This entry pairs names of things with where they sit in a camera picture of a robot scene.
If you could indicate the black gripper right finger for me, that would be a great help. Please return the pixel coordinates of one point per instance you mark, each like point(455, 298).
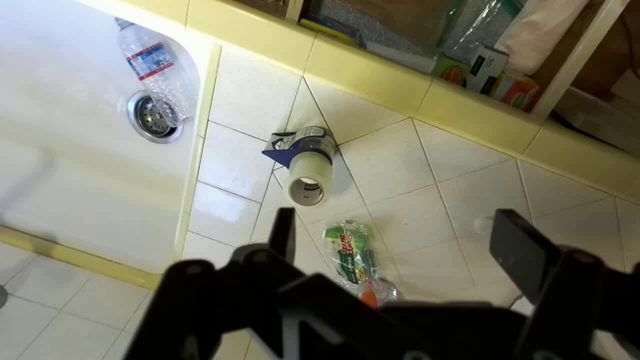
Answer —
point(526, 257)

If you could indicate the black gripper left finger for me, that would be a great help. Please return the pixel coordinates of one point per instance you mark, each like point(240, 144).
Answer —
point(282, 232)

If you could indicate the white masking tape roll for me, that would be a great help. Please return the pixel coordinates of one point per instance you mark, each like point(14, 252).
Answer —
point(310, 166)

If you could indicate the green candy plastic bag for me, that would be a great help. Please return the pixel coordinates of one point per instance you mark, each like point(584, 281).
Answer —
point(346, 250)

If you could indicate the orange plastic spoon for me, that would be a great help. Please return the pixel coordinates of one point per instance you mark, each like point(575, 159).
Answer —
point(369, 296)

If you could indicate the metal sink drain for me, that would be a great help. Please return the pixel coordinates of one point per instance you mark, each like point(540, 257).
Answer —
point(153, 120)

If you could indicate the clear plastic water bottle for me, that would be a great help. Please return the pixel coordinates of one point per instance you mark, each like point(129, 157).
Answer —
point(153, 63)

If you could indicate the white sink basin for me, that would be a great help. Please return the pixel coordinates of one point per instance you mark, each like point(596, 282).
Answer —
point(66, 186)

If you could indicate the white cloth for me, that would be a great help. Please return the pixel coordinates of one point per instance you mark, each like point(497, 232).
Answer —
point(540, 30)

